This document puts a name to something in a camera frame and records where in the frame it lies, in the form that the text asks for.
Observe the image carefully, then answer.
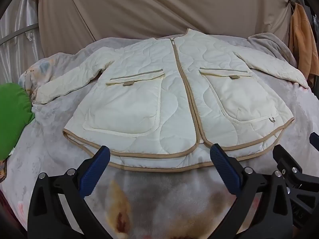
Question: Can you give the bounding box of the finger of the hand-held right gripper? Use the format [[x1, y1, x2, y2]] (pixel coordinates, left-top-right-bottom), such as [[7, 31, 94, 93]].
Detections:
[[273, 144, 301, 180], [309, 132, 319, 151]]

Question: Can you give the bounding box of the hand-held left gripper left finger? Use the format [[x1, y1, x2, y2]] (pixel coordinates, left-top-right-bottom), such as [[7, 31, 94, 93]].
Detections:
[[28, 146, 111, 239]]

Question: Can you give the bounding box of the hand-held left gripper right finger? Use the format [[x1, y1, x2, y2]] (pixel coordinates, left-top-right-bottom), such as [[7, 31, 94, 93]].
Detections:
[[210, 143, 292, 239]]

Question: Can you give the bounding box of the cream quilted jacket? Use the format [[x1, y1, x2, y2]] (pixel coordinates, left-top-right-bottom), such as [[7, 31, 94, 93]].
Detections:
[[32, 28, 309, 173]]

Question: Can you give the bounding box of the floral fleece blanket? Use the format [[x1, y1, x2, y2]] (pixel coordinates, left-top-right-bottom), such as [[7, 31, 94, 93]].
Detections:
[[0, 33, 319, 239]]

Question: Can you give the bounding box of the green pillow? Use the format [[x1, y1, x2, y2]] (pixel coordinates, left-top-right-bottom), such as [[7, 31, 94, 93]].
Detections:
[[0, 83, 35, 160]]

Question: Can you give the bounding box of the orange hanging garment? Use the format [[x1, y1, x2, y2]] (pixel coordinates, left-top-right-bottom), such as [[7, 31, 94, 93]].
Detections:
[[288, 2, 316, 81]]

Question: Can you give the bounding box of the silvery satin curtain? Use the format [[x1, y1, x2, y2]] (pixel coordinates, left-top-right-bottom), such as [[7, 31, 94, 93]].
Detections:
[[0, 0, 45, 86]]

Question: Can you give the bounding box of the beige curtain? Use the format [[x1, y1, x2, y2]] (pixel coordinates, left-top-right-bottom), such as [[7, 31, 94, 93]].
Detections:
[[37, 0, 296, 58]]

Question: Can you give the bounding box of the metal rail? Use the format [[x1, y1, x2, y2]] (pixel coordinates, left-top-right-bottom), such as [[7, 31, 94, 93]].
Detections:
[[0, 24, 38, 46]]

